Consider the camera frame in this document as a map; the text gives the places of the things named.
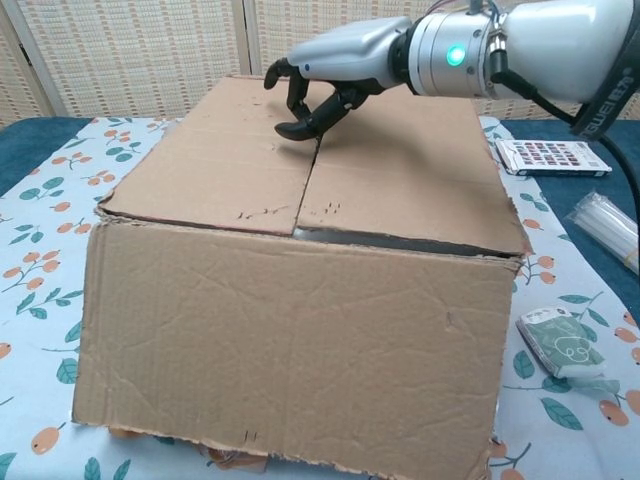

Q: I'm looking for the green tissue pack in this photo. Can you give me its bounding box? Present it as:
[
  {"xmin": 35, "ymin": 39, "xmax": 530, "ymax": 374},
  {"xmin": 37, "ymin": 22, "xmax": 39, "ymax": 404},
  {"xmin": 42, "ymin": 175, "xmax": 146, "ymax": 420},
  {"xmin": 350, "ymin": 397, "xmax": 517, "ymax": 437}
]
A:
[{"xmin": 515, "ymin": 305, "xmax": 621, "ymax": 401}]

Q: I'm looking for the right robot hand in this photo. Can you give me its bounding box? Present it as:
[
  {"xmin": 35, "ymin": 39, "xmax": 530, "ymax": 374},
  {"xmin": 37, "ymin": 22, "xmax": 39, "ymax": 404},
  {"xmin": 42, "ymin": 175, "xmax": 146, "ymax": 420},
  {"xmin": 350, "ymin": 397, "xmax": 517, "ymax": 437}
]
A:
[{"xmin": 263, "ymin": 16, "xmax": 416, "ymax": 141}]

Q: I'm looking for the bundle of clear straws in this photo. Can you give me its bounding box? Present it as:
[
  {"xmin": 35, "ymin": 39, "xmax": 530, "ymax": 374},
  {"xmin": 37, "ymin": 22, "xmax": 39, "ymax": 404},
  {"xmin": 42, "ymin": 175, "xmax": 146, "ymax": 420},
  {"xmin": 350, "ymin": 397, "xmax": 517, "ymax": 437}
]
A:
[{"xmin": 565, "ymin": 191, "xmax": 640, "ymax": 277}]

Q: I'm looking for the peanut butter spout pouch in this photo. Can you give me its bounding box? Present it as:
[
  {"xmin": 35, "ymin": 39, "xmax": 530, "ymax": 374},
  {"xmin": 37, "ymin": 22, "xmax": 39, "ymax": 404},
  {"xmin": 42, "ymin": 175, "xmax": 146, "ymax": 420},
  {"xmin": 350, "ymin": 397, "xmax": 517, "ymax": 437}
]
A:
[{"xmin": 107, "ymin": 424, "xmax": 271, "ymax": 475}]

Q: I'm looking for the teal blue table cover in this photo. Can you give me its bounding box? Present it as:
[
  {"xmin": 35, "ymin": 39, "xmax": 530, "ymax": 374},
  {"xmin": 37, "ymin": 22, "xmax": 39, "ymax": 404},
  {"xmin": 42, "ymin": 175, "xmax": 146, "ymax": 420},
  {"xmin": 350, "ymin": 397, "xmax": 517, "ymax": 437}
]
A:
[{"xmin": 0, "ymin": 115, "xmax": 640, "ymax": 306}]

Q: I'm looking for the fruit and leaf print tablecloth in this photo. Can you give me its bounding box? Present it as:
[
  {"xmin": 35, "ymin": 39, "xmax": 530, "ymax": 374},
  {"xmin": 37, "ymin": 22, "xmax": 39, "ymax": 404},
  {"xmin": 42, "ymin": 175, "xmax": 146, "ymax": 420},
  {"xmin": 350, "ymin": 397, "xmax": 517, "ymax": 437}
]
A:
[{"xmin": 0, "ymin": 115, "xmax": 640, "ymax": 480}]

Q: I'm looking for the large cardboard box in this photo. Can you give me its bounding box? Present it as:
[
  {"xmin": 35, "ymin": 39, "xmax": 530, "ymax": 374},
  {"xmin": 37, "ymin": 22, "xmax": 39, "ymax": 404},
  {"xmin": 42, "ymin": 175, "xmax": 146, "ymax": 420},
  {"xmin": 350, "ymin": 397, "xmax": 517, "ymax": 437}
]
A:
[{"xmin": 69, "ymin": 74, "xmax": 534, "ymax": 480}]

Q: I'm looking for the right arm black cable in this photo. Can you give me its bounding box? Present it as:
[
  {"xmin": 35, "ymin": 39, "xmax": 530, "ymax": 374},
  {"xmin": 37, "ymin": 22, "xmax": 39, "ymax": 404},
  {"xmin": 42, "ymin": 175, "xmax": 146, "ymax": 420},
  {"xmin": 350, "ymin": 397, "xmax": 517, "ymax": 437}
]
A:
[{"xmin": 489, "ymin": 49, "xmax": 640, "ymax": 201}]

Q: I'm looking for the flat box with photo grid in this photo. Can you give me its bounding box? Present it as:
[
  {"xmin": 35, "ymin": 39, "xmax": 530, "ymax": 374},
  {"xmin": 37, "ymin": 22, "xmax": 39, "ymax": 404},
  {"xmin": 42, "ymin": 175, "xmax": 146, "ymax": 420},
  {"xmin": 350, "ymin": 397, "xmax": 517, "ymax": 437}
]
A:
[{"xmin": 494, "ymin": 138, "xmax": 612, "ymax": 177}]

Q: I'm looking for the woven bamboo folding screen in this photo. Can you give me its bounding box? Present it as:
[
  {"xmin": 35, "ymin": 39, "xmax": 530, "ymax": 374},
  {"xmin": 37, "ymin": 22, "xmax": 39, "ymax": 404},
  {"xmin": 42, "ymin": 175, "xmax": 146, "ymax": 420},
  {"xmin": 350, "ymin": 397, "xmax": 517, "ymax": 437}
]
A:
[{"xmin": 0, "ymin": 0, "xmax": 640, "ymax": 131}]

